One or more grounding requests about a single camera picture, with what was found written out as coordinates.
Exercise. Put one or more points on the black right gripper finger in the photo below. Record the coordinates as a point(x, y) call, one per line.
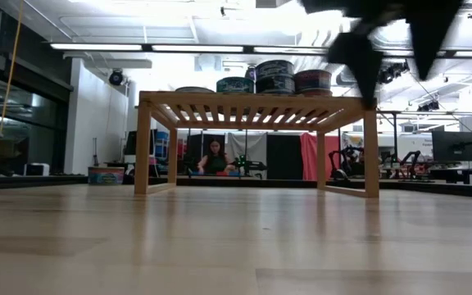
point(361, 65)
point(430, 37)

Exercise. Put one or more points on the gold lidded tin can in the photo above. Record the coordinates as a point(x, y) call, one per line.
point(313, 75)
point(313, 86)
point(314, 94)

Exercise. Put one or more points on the silver lidded tin can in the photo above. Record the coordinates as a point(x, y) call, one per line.
point(235, 85)
point(275, 85)
point(275, 69)
point(105, 175)
point(195, 89)

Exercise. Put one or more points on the wooden slatted shelf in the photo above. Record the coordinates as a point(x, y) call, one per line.
point(252, 100)

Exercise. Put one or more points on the black background robot arm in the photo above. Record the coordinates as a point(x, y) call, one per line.
point(348, 162)
point(410, 162)
point(252, 166)

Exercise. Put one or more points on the black ceiling spotlights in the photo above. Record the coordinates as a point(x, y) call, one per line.
point(391, 73)
point(429, 106)

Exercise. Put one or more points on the red curtain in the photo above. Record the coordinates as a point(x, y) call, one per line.
point(309, 157)

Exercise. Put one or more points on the black computer monitor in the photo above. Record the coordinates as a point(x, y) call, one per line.
point(137, 143)
point(453, 146)

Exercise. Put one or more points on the black curtain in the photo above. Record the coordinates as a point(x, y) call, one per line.
point(284, 157)

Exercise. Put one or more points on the grey curtain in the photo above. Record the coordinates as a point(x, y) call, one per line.
point(252, 147)

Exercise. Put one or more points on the person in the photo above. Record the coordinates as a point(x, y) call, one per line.
point(216, 162)

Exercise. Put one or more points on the blue storage bins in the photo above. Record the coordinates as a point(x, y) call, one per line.
point(162, 143)

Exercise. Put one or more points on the black round ceiling fixture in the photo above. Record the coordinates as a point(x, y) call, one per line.
point(116, 78)

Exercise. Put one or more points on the black background station frame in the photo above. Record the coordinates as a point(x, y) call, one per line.
point(395, 135)

